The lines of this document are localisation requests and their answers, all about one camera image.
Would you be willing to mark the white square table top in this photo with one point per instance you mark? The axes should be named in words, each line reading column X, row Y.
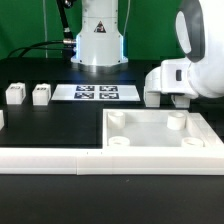
column 156, row 128

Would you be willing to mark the white sheet with markers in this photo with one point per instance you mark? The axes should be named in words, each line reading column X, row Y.
column 72, row 92

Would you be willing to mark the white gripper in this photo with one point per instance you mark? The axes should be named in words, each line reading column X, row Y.
column 171, row 77

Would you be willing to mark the white L-shaped fence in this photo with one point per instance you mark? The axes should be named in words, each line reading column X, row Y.
column 115, row 160

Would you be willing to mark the white block at left edge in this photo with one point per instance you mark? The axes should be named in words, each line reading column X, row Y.
column 1, row 119

